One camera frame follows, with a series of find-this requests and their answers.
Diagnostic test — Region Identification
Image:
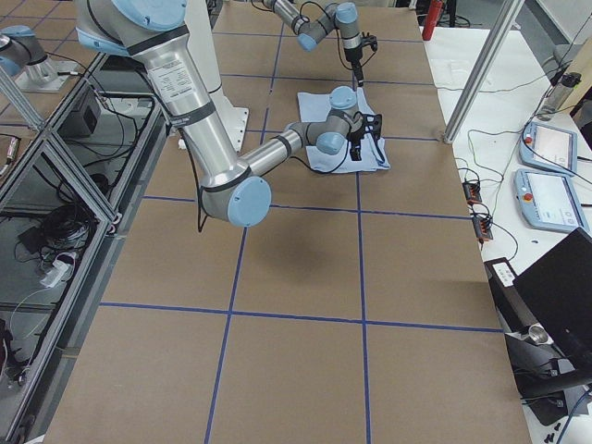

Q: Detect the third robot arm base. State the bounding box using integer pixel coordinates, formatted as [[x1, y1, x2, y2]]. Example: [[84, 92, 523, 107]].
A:
[[1, 25, 78, 93]]

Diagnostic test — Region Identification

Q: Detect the light blue t-shirt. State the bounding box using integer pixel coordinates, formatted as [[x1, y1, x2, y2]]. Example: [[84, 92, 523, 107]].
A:
[[297, 90, 390, 174]]

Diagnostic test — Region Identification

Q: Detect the aluminium frame rack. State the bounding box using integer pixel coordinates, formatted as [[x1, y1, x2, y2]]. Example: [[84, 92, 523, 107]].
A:
[[1, 55, 167, 443]]

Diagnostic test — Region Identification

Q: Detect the blue tape line crosswise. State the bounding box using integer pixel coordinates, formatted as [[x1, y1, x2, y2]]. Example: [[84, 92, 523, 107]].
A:
[[99, 302, 503, 334]]

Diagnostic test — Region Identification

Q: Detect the orange black electronics board upper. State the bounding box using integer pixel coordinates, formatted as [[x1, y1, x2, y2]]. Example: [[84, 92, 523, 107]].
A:
[[462, 179, 483, 204]]

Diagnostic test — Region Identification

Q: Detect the black laptop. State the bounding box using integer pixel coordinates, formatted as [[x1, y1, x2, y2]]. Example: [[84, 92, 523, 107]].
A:
[[513, 228, 592, 368]]

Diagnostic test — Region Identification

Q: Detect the silver metal cup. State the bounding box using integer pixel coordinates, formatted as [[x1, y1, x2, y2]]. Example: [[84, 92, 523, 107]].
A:
[[525, 325, 549, 346]]

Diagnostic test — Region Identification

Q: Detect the orange black electronics board lower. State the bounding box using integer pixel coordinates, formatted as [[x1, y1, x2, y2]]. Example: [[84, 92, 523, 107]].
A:
[[472, 213, 493, 244]]

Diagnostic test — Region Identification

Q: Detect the clear water bottle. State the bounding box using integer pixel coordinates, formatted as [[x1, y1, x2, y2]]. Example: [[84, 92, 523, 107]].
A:
[[538, 72, 582, 121]]

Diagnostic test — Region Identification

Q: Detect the upper teach pendant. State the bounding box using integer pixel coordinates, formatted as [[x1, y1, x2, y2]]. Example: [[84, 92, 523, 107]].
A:
[[519, 122, 577, 175]]

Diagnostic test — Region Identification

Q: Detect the bundle of black cables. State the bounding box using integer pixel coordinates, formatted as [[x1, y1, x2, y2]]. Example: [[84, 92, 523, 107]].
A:
[[13, 203, 101, 269]]

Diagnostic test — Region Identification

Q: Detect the torn blue tape line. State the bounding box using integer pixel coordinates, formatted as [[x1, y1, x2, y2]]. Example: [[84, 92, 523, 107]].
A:
[[142, 195, 471, 220]]

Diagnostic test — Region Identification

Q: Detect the grey control box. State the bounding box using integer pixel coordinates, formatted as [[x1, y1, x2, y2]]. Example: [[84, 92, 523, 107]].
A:
[[58, 90, 101, 138]]

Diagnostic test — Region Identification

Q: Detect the blue tape line near edge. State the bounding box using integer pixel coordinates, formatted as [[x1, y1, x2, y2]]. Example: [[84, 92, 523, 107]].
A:
[[203, 25, 286, 444]]

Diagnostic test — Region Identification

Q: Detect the red fire extinguisher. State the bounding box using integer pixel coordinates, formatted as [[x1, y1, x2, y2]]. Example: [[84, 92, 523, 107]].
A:
[[422, 0, 443, 42]]

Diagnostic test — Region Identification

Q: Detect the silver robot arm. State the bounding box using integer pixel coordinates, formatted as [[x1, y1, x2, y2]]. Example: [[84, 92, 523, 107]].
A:
[[252, 0, 378, 87], [75, 1, 382, 227]]

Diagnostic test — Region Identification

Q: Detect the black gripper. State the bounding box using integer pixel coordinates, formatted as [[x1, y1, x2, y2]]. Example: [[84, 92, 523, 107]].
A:
[[344, 32, 377, 88], [347, 111, 383, 161]]

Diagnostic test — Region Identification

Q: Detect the black box with label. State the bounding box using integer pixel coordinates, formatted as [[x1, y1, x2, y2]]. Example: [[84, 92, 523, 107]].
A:
[[484, 257, 538, 334]]

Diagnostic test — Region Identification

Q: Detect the lower teach pendant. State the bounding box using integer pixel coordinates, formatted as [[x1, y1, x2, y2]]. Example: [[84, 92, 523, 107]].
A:
[[513, 168, 589, 233]]

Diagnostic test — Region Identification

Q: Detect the teach pendant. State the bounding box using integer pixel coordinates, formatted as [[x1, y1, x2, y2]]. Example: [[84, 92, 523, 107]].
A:
[[519, 122, 577, 175], [513, 168, 589, 233]]

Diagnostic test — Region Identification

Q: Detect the orange black electronics board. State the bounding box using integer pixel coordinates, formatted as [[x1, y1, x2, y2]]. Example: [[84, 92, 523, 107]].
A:
[[462, 179, 483, 204], [472, 213, 493, 244]]

